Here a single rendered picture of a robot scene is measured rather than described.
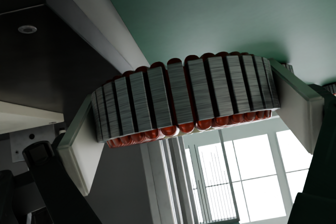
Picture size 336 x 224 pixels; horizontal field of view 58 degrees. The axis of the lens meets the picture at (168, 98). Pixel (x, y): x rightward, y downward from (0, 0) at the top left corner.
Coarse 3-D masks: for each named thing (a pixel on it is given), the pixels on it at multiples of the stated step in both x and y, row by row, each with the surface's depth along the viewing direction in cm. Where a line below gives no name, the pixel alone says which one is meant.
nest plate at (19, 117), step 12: (0, 108) 29; (12, 108) 31; (24, 108) 34; (36, 108) 36; (0, 120) 33; (12, 120) 35; (24, 120) 36; (36, 120) 38; (48, 120) 40; (60, 120) 42; (0, 132) 43
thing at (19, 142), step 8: (32, 128) 48; (40, 128) 48; (48, 128) 48; (56, 128) 49; (64, 128) 52; (16, 136) 48; (24, 136) 48; (32, 136) 48; (40, 136) 48; (48, 136) 48; (56, 136) 48; (16, 144) 48; (24, 144) 48; (16, 152) 48; (16, 160) 48; (24, 160) 49
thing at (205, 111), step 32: (160, 64) 15; (192, 64) 14; (224, 64) 15; (256, 64) 15; (96, 96) 16; (128, 96) 15; (160, 96) 14; (192, 96) 14; (224, 96) 14; (256, 96) 15; (96, 128) 17; (128, 128) 14; (160, 128) 14; (192, 128) 14
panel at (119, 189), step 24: (0, 144) 62; (0, 168) 61; (24, 168) 61; (96, 168) 60; (120, 168) 59; (96, 192) 59; (120, 192) 59; (144, 192) 58; (120, 216) 58; (144, 216) 58
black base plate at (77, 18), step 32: (0, 0) 14; (32, 0) 14; (64, 0) 16; (0, 32) 16; (32, 32) 16; (64, 32) 17; (96, 32) 22; (0, 64) 20; (32, 64) 21; (64, 64) 22; (96, 64) 24; (128, 64) 33; (0, 96) 28; (32, 96) 30; (64, 96) 33
